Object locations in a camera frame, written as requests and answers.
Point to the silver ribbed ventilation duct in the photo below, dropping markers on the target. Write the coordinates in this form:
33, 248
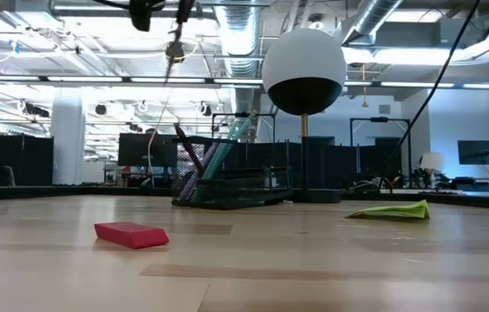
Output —
238, 43

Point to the purple pen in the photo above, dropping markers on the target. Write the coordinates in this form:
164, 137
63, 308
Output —
201, 169

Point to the green sticky note pad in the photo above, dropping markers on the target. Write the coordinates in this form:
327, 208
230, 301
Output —
396, 211

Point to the dark wall monitor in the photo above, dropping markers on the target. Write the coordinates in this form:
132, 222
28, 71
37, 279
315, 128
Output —
478, 152

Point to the black office monitor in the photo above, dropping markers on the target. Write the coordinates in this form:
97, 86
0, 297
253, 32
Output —
145, 149

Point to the black aluminium table frame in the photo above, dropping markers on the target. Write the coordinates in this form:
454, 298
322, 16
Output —
465, 200

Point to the black mesh desk organizer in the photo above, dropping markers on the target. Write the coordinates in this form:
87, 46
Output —
231, 186

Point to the black rig frame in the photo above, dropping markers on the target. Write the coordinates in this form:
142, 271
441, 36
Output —
379, 119

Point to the small white shade lamp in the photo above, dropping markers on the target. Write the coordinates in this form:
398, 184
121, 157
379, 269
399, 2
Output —
432, 161

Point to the white globe table lamp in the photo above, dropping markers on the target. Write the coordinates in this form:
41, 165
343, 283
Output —
304, 60

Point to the black room partition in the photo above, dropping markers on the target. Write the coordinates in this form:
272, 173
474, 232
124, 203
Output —
10, 160
335, 164

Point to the red eraser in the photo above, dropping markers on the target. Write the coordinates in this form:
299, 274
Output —
132, 234

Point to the white building column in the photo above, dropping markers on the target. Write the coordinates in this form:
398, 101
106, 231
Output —
67, 134

